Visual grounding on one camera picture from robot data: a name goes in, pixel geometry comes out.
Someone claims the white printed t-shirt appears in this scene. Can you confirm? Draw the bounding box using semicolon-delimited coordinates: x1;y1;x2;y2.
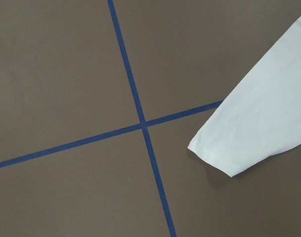
188;16;301;177

